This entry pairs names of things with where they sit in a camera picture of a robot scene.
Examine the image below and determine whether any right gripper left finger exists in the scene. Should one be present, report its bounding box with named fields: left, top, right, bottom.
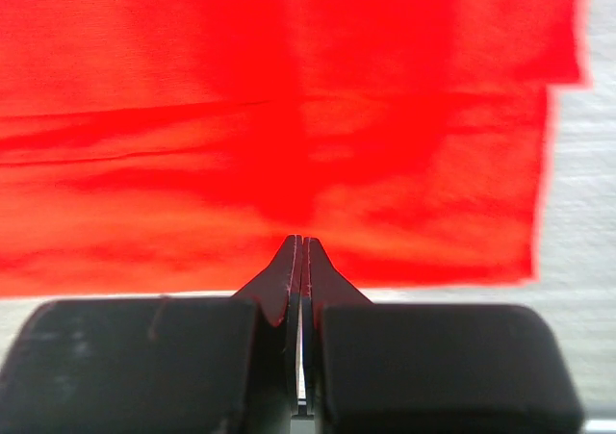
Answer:
left=1, top=235, right=302, bottom=433

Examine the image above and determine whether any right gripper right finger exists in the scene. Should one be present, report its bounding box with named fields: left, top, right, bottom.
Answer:
left=301, top=238, right=584, bottom=433

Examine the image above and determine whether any red t-shirt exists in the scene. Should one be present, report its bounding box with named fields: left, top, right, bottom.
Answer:
left=1, top=0, right=588, bottom=296

